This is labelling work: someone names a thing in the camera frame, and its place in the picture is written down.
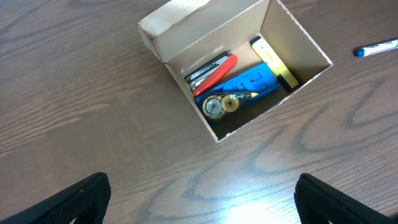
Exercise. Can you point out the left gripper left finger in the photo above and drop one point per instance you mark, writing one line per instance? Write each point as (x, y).
(83, 202)

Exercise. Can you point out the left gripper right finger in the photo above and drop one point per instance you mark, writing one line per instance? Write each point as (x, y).
(318, 202)

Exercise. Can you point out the yellow highlighter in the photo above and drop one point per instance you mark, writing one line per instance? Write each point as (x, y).
(273, 61)

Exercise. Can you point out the blue plastic case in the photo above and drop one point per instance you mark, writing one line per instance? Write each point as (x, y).
(258, 79)

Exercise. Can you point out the correction tape dispenser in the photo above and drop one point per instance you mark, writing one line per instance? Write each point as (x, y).
(218, 105)

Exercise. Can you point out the cardboard box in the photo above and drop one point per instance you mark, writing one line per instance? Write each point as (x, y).
(184, 35)

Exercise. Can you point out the blue whiteboard marker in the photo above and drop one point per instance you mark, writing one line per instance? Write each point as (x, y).
(376, 48)

